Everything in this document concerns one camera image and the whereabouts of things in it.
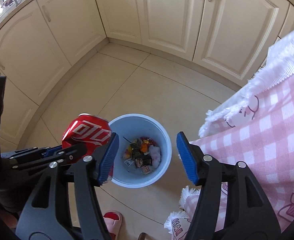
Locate lower cream cabinets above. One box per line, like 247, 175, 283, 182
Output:
0, 0, 294, 152

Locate light blue trash bin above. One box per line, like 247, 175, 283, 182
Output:
109, 114, 172, 189

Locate pink checkered tablecloth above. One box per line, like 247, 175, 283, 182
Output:
164, 31, 294, 239

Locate trash inside bin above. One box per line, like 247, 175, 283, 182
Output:
121, 137, 162, 175

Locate red cola can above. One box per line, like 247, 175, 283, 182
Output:
62, 113, 119, 185

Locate person's left hand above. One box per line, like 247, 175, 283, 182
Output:
0, 210, 19, 229

